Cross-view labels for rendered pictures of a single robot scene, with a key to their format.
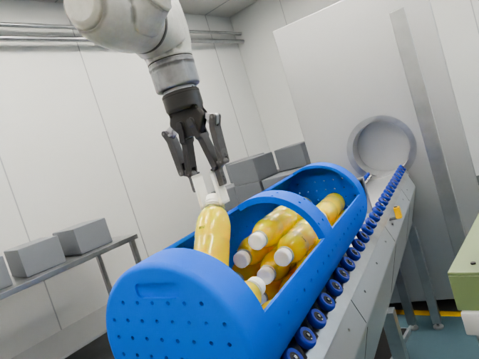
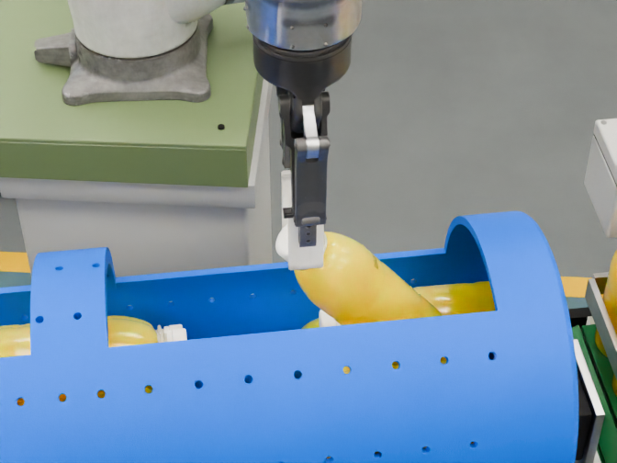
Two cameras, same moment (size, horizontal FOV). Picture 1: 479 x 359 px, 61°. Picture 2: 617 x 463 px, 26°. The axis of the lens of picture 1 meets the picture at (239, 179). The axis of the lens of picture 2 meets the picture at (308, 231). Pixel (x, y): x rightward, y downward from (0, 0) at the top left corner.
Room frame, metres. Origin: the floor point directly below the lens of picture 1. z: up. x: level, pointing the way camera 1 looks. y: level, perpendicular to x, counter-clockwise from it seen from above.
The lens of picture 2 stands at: (1.31, 0.73, 2.08)
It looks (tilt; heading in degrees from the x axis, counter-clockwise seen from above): 44 degrees down; 233
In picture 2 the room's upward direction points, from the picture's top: straight up
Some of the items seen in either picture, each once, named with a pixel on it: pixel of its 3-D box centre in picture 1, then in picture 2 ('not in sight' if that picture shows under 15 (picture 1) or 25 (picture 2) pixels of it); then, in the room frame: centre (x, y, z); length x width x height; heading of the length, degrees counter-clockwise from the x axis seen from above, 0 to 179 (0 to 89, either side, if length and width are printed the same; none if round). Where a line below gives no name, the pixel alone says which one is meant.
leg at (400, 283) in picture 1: (400, 280); not in sight; (2.37, -0.74, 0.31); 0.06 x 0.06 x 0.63; 60
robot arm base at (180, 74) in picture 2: not in sight; (122, 43); (0.67, -0.51, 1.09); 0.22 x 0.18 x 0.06; 145
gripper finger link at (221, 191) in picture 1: (219, 186); (298, 201); (0.80, 0.04, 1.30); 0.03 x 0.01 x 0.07; 150
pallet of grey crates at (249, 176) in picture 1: (274, 201); not in sight; (4.91, -0.32, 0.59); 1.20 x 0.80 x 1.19; 50
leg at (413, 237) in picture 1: (425, 278); not in sight; (2.31, -0.86, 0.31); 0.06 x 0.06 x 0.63; 60
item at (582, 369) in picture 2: not in sight; (571, 415); (0.57, 0.20, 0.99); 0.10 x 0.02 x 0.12; 60
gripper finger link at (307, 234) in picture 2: (189, 180); (308, 228); (0.83, 0.10, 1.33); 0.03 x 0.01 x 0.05; 60
